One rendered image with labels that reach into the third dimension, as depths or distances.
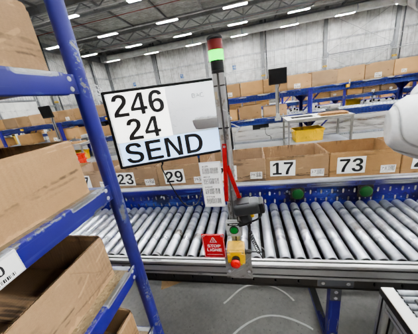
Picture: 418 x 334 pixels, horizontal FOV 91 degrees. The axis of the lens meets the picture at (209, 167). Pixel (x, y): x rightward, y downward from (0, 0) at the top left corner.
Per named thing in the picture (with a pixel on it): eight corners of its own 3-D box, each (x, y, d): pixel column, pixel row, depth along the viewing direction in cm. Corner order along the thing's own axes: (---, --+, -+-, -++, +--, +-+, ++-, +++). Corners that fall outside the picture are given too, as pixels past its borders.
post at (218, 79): (227, 278, 96) (199, 75, 68) (227, 270, 101) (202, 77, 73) (253, 279, 94) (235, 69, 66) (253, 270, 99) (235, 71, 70)
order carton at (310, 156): (265, 181, 141) (265, 158, 135) (263, 167, 168) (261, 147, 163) (328, 178, 133) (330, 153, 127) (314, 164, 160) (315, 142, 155)
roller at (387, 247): (396, 270, 84) (398, 261, 83) (342, 206, 133) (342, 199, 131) (410, 271, 83) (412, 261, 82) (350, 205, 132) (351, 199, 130)
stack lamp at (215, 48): (208, 61, 67) (205, 40, 65) (210, 63, 71) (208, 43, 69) (223, 57, 66) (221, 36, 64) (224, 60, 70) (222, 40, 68)
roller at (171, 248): (162, 264, 106) (160, 256, 104) (188, 210, 154) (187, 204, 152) (171, 264, 105) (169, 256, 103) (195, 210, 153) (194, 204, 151)
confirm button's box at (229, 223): (226, 237, 86) (224, 223, 84) (227, 232, 89) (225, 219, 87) (243, 237, 84) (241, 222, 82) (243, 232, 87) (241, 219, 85)
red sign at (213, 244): (204, 257, 94) (200, 234, 90) (205, 256, 95) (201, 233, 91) (239, 258, 91) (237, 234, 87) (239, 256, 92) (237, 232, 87)
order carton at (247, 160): (210, 184, 149) (207, 162, 143) (215, 169, 176) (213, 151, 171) (266, 181, 141) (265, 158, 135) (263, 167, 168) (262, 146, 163)
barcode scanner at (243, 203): (268, 225, 77) (263, 201, 74) (237, 229, 80) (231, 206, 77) (267, 215, 83) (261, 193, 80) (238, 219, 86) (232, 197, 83)
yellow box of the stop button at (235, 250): (227, 268, 84) (225, 254, 82) (229, 253, 92) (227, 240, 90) (264, 269, 81) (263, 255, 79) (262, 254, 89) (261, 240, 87)
